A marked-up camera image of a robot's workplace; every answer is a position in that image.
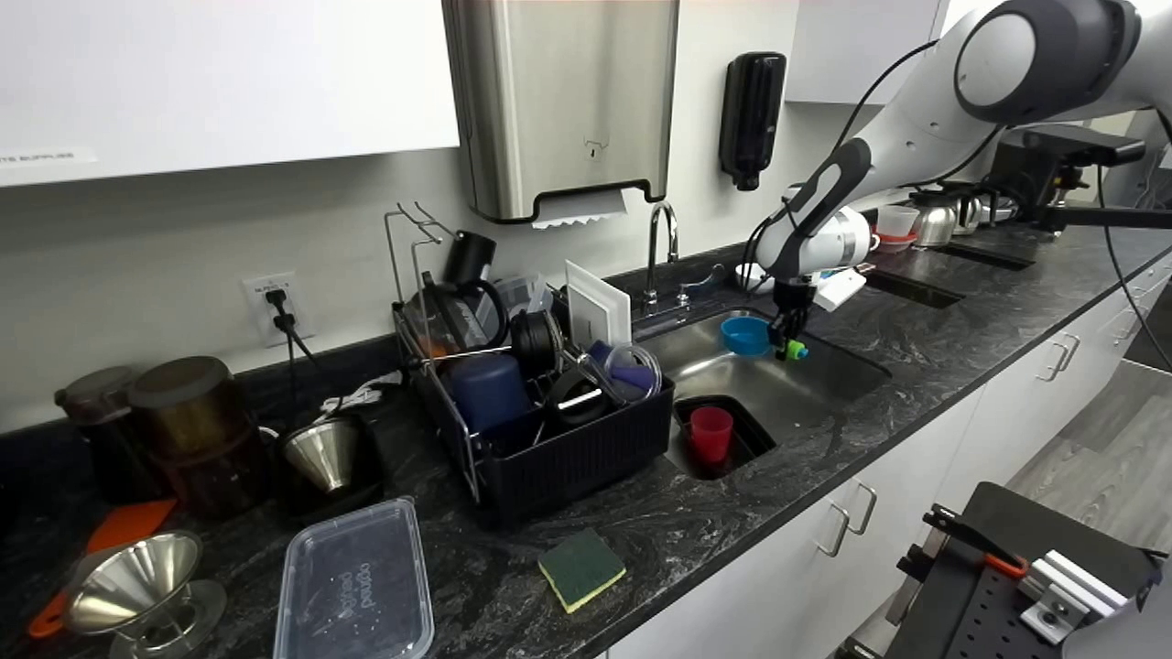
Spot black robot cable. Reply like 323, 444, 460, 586
742, 33, 943, 267

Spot stainless paper towel dispenser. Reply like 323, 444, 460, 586
444, 0, 684, 228

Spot dark blue plastic container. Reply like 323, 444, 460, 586
444, 350, 538, 446

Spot black mug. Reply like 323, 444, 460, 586
434, 228, 500, 296

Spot black tool with orange grip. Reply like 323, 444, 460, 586
917, 503, 1031, 586

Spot small dark canister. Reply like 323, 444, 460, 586
52, 364, 163, 506

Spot white square plate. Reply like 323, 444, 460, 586
559, 255, 635, 350

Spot chrome side sprayer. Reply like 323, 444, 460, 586
675, 261, 727, 311

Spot wide white upper cabinet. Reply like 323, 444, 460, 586
0, 0, 463, 188

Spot clear plastic container lid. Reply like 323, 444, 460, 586
267, 494, 439, 659

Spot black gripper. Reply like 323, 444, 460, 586
764, 271, 819, 350

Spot black mounting plate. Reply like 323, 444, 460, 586
886, 481, 1165, 659

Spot black coffee machine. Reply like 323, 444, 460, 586
985, 122, 1152, 235

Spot black wall soap dispenser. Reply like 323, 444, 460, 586
715, 51, 789, 195

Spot orange spatula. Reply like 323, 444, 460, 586
24, 494, 183, 645

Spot white lower cabinets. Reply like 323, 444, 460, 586
601, 255, 1172, 659

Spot chrome gooseneck faucet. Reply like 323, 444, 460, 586
640, 202, 684, 315

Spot black hanging cable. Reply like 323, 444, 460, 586
1092, 161, 1172, 359

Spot aluminium clamp block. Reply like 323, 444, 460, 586
1015, 547, 1135, 647

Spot white paper towel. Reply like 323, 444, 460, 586
529, 188, 646, 235

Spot white bowl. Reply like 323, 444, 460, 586
732, 261, 777, 296

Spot black dish rack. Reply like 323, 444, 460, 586
379, 199, 677, 529

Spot black power plug cable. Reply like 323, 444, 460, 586
264, 285, 323, 367

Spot black pan with steel handle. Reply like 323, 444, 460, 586
504, 304, 574, 372

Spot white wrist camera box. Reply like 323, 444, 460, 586
809, 263, 872, 315

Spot steel kettle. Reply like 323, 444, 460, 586
910, 182, 982, 255

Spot large dark canister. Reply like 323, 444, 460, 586
124, 350, 272, 520

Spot large steel funnel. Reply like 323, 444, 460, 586
63, 528, 203, 637

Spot red plastic cup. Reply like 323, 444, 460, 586
684, 403, 738, 467

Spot steel cone coffee dripper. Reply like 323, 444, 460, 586
279, 415, 361, 499

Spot white wall outlet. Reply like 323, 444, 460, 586
240, 267, 298, 349

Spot blue pan with green handle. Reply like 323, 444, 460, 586
715, 311, 812, 367

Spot stainless steel sink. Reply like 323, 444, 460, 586
633, 304, 893, 484

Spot green and yellow sponge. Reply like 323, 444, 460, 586
534, 523, 633, 616

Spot white cloth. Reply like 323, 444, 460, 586
319, 370, 405, 420

